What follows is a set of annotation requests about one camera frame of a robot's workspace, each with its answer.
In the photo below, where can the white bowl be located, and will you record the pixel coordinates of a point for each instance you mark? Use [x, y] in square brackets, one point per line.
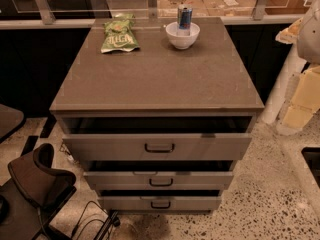
[182, 41]

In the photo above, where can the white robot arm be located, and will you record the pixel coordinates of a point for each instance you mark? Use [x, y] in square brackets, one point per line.
[308, 45]

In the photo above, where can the cardboard box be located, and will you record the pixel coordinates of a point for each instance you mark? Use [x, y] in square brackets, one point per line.
[169, 8]
[229, 7]

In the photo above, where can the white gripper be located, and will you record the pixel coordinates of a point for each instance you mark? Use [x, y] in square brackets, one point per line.
[310, 37]

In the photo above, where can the grey drawer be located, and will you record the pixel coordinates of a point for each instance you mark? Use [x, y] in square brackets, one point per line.
[157, 147]
[161, 180]
[160, 204]

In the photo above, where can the dark office chair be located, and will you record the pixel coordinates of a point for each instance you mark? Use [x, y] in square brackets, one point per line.
[33, 196]

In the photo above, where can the top grey drawer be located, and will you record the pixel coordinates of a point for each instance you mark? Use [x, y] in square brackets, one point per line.
[157, 147]

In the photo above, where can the green chip bag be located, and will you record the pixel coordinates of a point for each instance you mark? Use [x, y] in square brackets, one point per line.
[118, 34]

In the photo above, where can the right cardboard box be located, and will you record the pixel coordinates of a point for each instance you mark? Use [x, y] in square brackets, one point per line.
[229, 7]

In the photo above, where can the redbull can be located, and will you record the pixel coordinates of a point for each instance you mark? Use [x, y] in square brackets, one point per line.
[184, 18]

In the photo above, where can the left cardboard box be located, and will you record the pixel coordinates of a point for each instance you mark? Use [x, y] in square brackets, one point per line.
[169, 8]

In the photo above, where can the middle grey drawer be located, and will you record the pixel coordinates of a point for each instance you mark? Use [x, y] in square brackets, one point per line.
[161, 180]

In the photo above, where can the bottom grey drawer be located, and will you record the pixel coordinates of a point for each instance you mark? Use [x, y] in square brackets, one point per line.
[160, 204]

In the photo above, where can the dark round table edge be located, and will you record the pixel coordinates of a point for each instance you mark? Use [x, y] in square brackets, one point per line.
[11, 120]

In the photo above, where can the grey drawer cabinet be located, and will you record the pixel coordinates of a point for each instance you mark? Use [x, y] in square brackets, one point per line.
[158, 89]

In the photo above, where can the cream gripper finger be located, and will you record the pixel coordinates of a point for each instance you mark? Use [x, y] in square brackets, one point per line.
[297, 117]

